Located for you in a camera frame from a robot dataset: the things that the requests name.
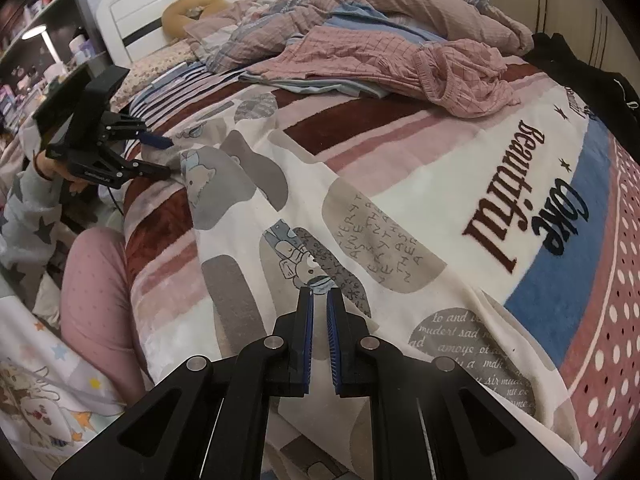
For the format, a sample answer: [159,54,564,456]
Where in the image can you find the star patterned sleeve forearm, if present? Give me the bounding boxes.
[1,164,62,286]

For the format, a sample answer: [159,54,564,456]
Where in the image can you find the person left hand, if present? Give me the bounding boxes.
[34,151,89,193]

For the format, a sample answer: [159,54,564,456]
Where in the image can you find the pink plaid quilt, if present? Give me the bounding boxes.
[184,0,534,73]

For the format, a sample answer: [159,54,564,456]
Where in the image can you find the black clothing pile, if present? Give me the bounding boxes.
[524,32,639,132]

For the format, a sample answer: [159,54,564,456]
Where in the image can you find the pink dotted pajama leg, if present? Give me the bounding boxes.
[60,226,146,405]

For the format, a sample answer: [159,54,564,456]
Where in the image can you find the pink checked folded garment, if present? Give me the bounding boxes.
[247,26,520,119]

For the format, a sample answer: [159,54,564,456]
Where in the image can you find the cream grey patterned pants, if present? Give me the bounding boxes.
[164,104,597,480]

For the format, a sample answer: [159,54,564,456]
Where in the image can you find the striped fleece bed blanket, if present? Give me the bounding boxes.
[124,58,639,479]

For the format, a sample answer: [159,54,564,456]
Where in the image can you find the white desk lamp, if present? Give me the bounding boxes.
[21,24,62,76]

